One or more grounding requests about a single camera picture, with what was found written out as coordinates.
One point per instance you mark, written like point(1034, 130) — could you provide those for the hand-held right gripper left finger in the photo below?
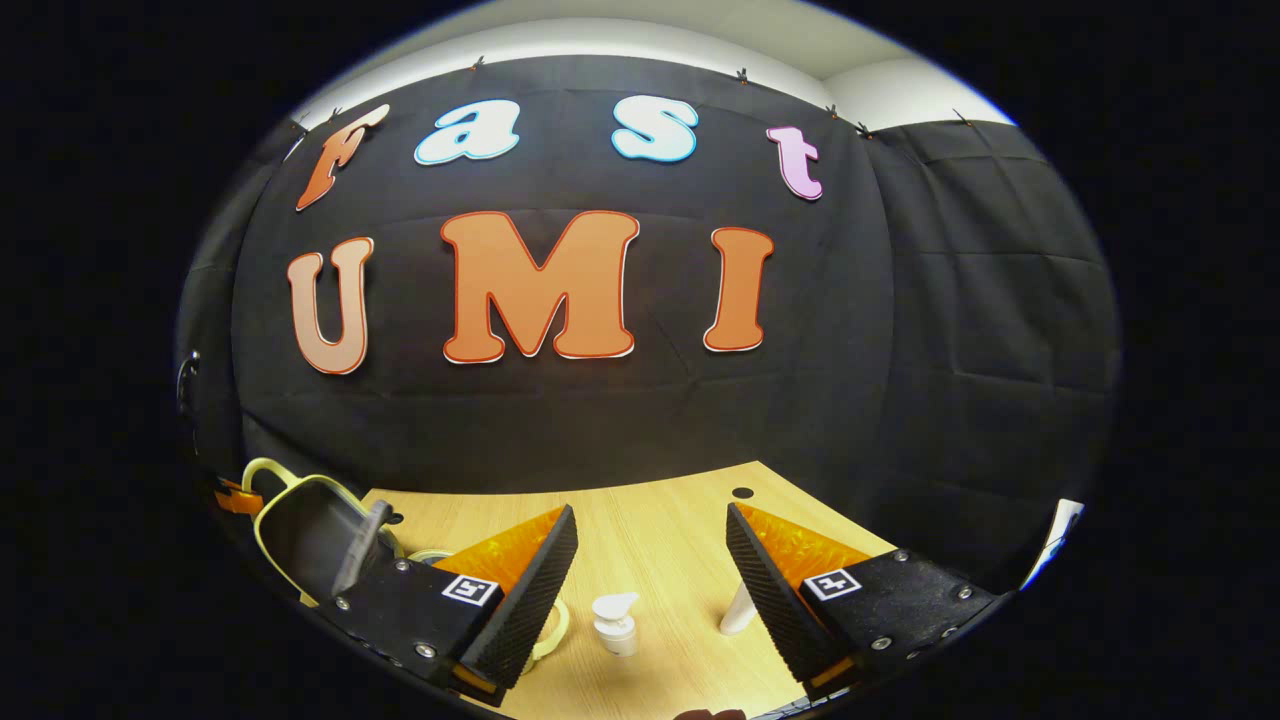
point(525, 600)

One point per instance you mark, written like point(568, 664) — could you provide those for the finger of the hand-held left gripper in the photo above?
point(238, 498)

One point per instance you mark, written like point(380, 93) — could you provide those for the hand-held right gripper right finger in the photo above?
point(775, 590)

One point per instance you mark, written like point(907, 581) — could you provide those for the white squeeze tube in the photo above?
point(738, 612)

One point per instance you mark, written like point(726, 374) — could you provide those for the pale yellow suitcase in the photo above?
point(310, 535)

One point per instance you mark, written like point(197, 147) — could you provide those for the white pump bottle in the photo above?
point(617, 630)

